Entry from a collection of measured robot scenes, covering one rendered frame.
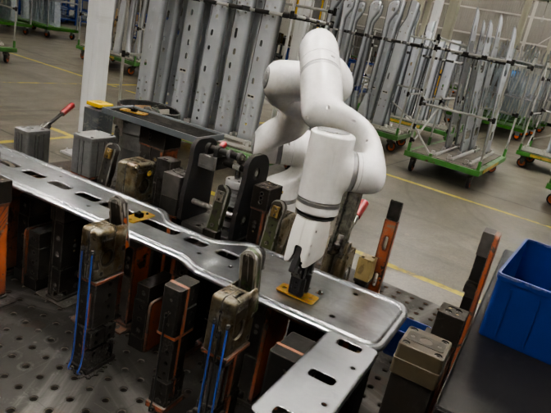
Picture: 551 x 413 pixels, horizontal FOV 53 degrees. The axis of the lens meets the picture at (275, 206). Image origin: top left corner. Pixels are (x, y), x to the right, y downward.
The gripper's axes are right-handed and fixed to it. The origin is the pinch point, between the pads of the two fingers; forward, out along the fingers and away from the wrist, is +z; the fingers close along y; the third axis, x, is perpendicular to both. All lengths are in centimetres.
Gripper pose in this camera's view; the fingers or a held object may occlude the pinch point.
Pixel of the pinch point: (299, 283)
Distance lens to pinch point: 112.3
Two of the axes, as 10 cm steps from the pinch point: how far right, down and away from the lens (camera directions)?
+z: -1.9, 9.3, 3.1
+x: 8.6, 3.1, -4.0
